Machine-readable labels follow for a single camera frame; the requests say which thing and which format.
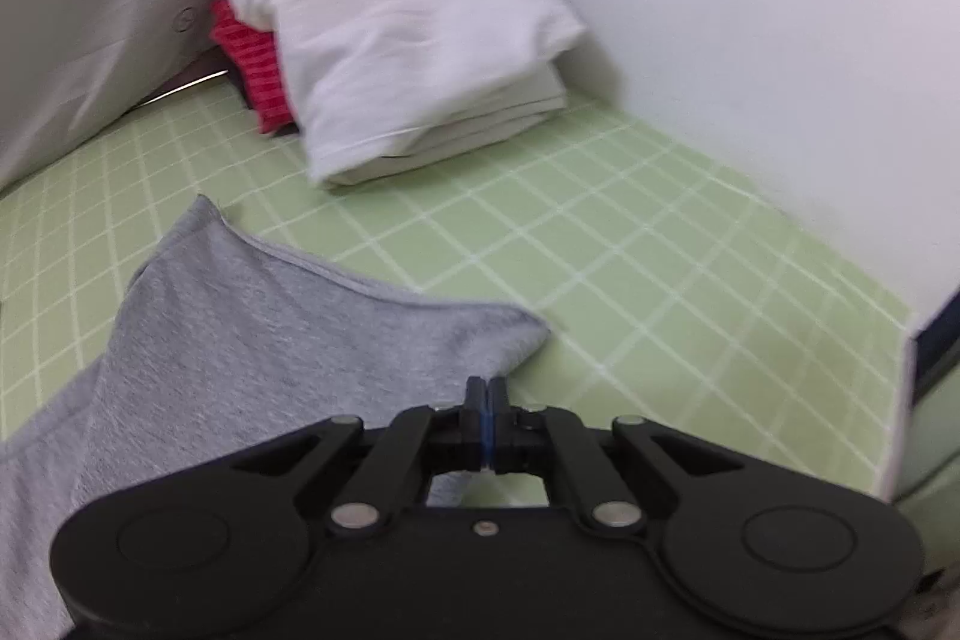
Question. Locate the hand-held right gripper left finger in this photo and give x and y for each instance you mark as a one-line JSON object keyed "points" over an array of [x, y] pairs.
{"points": [[478, 434]]}

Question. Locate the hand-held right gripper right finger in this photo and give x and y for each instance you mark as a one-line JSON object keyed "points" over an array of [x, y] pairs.
{"points": [[498, 434]]}

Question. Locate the grey pants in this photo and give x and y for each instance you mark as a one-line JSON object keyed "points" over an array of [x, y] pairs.
{"points": [[262, 325]]}

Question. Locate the cream folded cloth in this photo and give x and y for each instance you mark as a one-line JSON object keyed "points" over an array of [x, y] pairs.
{"points": [[510, 102]]}

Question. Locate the white folded garment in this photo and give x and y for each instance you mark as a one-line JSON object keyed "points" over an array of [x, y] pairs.
{"points": [[390, 25]]}

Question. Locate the red striped cloth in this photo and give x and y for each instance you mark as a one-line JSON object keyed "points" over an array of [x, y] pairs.
{"points": [[255, 63]]}

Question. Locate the metal bed rail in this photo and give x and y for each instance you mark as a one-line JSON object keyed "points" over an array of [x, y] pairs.
{"points": [[187, 82]]}

